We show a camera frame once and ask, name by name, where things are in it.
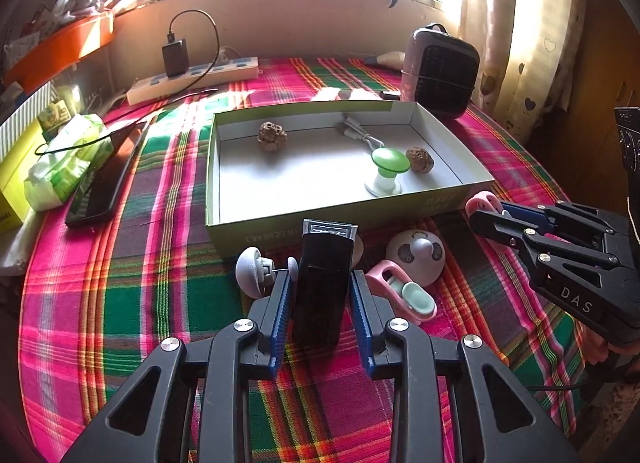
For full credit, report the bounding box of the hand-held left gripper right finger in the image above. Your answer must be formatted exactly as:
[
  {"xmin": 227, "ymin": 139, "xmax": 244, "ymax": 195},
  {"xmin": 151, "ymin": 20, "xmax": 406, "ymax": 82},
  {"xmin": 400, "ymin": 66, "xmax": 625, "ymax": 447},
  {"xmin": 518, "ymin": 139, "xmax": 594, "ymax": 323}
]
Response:
[{"xmin": 349, "ymin": 269, "xmax": 581, "ymax": 463}]

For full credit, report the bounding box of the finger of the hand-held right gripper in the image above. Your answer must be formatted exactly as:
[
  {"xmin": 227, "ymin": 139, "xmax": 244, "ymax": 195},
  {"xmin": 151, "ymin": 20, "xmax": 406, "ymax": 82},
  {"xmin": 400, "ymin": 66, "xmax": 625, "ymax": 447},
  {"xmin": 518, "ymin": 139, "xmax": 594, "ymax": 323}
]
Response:
[
  {"xmin": 469, "ymin": 208, "xmax": 622, "ymax": 290},
  {"xmin": 500, "ymin": 200, "xmax": 617, "ymax": 251}
]

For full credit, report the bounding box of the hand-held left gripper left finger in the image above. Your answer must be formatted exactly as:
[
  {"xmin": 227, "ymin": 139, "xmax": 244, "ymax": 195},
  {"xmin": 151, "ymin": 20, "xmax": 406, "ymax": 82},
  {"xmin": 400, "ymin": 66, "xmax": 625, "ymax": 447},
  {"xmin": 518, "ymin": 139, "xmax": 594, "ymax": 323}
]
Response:
[{"xmin": 60, "ymin": 268, "xmax": 296, "ymax": 463}]

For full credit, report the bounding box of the pink clip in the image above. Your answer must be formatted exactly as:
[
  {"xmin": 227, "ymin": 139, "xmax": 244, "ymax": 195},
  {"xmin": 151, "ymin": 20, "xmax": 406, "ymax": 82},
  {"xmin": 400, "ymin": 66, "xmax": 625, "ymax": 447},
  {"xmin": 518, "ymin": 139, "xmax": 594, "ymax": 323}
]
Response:
[
  {"xmin": 465, "ymin": 192, "xmax": 506, "ymax": 219},
  {"xmin": 365, "ymin": 259, "xmax": 438, "ymax": 326}
]

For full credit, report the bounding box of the black rectangular device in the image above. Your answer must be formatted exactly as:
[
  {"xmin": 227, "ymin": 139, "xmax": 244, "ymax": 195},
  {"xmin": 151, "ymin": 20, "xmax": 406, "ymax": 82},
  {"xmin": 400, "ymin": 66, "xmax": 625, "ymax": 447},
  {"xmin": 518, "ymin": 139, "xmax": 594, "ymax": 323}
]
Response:
[{"xmin": 291, "ymin": 218, "xmax": 360, "ymax": 351}]

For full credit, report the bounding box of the white mushroom-shaped knob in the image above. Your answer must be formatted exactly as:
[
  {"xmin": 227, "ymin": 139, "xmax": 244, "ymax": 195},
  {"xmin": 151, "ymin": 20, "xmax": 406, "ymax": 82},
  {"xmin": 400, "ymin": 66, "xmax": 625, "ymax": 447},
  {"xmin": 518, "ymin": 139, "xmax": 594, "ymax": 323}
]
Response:
[{"xmin": 235, "ymin": 247, "xmax": 300, "ymax": 299}]

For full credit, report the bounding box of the white mouse-shaped gadget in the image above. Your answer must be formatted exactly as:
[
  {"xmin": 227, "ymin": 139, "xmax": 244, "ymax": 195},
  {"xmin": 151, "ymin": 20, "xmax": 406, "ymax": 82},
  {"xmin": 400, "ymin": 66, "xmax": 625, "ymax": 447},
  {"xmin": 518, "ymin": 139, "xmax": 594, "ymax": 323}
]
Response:
[{"xmin": 385, "ymin": 229, "xmax": 446, "ymax": 287}]

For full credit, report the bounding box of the brown walnut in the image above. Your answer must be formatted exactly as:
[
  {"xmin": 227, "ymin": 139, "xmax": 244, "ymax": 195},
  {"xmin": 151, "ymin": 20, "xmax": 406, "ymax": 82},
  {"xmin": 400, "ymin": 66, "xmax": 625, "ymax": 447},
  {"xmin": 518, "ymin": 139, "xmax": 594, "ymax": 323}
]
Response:
[
  {"xmin": 405, "ymin": 146, "xmax": 432, "ymax": 175},
  {"xmin": 258, "ymin": 122, "xmax": 284, "ymax": 146}
]

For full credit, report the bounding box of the green and white spool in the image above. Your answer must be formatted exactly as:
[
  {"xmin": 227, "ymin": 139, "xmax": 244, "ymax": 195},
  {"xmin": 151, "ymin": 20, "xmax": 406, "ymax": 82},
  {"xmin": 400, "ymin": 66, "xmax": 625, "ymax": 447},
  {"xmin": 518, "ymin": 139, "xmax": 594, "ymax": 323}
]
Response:
[{"xmin": 364, "ymin": 147, "xmax": 412, "ymax": 197}]

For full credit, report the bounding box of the green and white cardboard box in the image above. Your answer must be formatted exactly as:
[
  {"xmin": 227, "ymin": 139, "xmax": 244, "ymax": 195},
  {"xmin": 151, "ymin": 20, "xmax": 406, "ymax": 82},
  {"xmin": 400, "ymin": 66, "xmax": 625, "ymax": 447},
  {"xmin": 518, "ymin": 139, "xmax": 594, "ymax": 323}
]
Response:
[{"xmin": 205, "ymin": 100, "xmax": 496, "ymax": 256}]

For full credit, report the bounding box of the white usb cable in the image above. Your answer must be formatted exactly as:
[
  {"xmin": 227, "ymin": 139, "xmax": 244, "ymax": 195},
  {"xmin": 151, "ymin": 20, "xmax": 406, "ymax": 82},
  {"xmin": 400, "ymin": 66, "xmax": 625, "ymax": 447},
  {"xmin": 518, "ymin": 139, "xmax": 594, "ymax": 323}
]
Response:
[{"xmin": 341, "ymin": 113, "xmax": 386, "ymax": 151}]

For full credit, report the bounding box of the person's right hand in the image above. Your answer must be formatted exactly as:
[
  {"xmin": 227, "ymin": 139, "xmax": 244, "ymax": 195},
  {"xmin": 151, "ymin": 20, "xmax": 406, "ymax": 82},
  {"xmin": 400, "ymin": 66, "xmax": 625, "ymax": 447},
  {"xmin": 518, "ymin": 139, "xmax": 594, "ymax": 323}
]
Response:
[{"xmin": 585, "ymin": 325, "xmax": 633, "ymax": 369}]

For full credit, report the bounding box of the plaid tablecloth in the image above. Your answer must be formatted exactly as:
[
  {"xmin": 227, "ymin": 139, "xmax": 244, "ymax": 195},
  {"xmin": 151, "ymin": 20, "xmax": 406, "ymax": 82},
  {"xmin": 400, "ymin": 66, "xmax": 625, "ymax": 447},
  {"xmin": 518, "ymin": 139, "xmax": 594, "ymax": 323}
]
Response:
[{"xmin": 20, "ymin": 57, "xmax": 601, "ymax": 463}]

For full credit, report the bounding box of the grey portable heater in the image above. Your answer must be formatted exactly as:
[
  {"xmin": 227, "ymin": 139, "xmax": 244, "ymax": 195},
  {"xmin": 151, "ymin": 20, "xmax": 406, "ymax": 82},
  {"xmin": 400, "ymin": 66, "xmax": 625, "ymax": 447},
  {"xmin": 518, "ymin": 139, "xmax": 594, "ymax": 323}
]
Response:
[{"xmin": 401, "ymin": 23, "xmax": 481, "ymax": 120}]

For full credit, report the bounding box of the heart print curtain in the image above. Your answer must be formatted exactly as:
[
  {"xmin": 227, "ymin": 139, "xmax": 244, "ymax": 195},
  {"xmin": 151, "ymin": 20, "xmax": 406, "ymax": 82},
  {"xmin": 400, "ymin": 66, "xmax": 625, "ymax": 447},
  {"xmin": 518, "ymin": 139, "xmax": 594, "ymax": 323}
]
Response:
[{"xmin": 460, "ymin": 0, "xmax": 591, "ymax": 144}]

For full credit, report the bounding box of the beige brush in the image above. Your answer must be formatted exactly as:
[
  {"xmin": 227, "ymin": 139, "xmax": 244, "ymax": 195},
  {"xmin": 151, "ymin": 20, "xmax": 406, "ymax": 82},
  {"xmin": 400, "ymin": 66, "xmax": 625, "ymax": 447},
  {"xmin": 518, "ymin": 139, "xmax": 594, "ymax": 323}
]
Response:
[{"xmin": 365, "ymin": 50, "xmax": 405, "ymax": 69}]

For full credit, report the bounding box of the black smartphone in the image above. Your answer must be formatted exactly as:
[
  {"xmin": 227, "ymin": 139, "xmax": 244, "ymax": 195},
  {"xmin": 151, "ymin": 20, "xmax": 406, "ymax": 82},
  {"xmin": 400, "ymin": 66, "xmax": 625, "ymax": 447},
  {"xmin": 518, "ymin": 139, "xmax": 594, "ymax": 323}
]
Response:
[{"xmin": 65, "ymin": 120, "xmax": 151, "ymax": 229}]

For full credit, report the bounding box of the white power strip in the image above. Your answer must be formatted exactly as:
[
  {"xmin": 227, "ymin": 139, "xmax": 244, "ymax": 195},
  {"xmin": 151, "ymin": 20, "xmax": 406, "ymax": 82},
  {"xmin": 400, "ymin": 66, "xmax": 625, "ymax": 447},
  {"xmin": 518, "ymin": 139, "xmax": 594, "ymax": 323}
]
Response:
[{"xmin": 126, "ymin": 56, "xmax": 260, "ymax": 105}]

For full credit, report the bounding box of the green tissue pack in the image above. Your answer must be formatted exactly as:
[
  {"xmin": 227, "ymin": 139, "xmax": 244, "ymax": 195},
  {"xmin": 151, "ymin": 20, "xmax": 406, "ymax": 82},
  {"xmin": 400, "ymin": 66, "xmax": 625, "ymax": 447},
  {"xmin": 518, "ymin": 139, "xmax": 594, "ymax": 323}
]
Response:
[{"xmin": 24, "ymin": 114, "xmax": 113, "ymax": 212}]

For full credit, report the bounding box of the black charger adapter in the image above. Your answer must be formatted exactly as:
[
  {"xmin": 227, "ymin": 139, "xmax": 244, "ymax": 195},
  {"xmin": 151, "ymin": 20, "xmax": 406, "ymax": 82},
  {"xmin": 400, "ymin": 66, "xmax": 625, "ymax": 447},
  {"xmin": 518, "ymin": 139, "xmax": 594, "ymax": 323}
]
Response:
[{"xmin": 161, "ymin": 38, "xmax": 191, "ymax": 78}]

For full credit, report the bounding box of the yellow-green box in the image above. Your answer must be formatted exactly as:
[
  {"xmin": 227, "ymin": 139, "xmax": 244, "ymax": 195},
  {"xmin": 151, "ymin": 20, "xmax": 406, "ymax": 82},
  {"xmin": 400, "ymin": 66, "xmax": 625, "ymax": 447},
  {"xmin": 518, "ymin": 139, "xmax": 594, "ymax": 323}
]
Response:
[{"xmin": 0, "ymin": 118, "xmax": 51, "ymax": 236}]

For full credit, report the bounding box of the small green carton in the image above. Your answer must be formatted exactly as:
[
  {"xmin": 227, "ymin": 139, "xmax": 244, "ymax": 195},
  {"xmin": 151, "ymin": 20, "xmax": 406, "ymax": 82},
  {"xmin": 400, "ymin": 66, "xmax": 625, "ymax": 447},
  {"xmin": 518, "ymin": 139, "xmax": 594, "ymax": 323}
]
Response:
[{"xmin": 40, "ymin": 99, "xmax": 71, "ymax": 131}]

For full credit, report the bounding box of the striped box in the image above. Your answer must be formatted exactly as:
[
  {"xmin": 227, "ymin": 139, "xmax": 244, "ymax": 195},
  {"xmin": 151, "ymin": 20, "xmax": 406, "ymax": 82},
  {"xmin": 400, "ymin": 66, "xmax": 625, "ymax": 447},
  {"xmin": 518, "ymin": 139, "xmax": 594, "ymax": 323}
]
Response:
[{"xmin": 0, "ymin": 80, "xmax": 56, "ymax": 144}]

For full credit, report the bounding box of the orange tray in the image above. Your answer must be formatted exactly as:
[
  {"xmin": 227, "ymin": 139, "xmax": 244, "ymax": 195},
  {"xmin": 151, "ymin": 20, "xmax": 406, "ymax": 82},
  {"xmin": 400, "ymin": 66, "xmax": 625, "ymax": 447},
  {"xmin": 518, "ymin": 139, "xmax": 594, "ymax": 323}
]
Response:
[{"xmin": 2, "ymin": 13, "xmax": 115, "ymax": 94}]

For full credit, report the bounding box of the thin black cable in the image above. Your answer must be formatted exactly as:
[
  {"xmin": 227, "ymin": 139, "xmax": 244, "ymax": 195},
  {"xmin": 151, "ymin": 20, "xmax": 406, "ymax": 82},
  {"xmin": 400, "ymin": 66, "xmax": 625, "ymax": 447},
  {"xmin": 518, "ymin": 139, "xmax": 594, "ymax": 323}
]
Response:
[{"xmin": 35, "ymin": 87, "xmax": 221, "ymax": 159}]

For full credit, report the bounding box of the black charger cable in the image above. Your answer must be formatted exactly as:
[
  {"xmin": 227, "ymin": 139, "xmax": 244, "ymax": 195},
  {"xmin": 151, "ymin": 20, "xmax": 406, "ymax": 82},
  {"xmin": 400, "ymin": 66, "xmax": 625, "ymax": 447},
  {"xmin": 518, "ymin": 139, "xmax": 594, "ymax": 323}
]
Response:
[{"xmin": 167, "ymin": 10, "xmax": 221, "ymax": 86}]

